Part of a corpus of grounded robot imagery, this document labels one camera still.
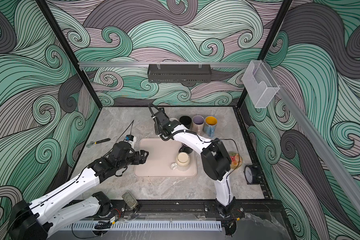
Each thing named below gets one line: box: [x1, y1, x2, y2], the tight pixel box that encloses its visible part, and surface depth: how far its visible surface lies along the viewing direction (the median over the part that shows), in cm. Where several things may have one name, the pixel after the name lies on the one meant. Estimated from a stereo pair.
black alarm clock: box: [243, 163, 264, 185], surface depth 80 cm
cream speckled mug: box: [171, 152, 191, 172], surface depth 84 cm
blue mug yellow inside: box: [203, 116, 218, 138], surface depth 100 cm
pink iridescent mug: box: [191, 115, 205, 135], surface depth 100 cm
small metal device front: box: [121, 191, 139, 210], surface depth 74 cm
